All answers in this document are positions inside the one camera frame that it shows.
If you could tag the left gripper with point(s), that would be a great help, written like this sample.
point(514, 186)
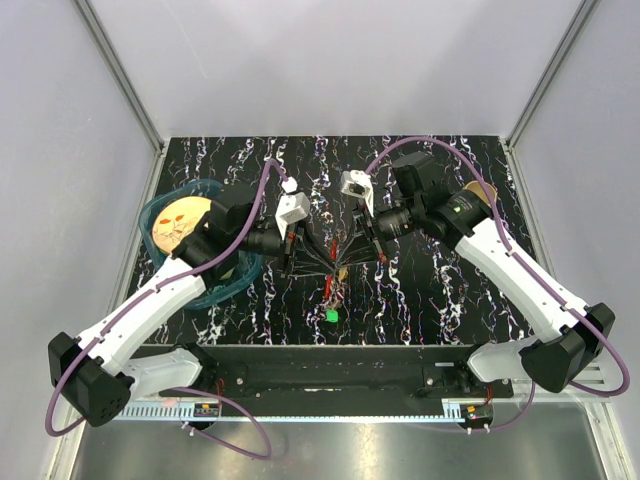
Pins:
point(313, 260)

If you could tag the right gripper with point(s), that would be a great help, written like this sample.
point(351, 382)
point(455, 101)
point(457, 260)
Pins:
point(362, 249)

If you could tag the metal key holder red handle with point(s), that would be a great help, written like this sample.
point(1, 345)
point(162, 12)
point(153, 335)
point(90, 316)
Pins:
point(334, 291)

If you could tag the green key tag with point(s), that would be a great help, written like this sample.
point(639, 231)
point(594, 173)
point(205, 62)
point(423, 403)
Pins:
point(332, 316)

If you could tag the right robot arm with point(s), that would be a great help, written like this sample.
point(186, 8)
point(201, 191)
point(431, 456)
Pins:
point(567, 334)

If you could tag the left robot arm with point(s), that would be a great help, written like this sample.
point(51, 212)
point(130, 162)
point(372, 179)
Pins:
point(95, 371)

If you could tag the teal plastic container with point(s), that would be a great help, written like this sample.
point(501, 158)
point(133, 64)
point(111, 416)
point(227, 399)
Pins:
point(247, 269)

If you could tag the black base bar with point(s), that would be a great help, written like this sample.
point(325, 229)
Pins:
point(428, 371)

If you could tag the beige ceramic mug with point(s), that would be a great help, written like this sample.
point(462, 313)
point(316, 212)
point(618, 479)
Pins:
point(487, 193)

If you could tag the painted round plate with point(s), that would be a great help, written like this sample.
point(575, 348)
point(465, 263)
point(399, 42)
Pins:
point(177, 220)

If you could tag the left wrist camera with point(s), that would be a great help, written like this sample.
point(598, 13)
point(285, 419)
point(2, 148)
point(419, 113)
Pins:
point(293, 206)

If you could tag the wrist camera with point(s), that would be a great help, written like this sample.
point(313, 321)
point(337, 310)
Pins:
point(357, 184)
point(293, 206)

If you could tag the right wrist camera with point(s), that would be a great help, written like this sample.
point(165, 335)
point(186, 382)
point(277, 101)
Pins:
point(357, 184)

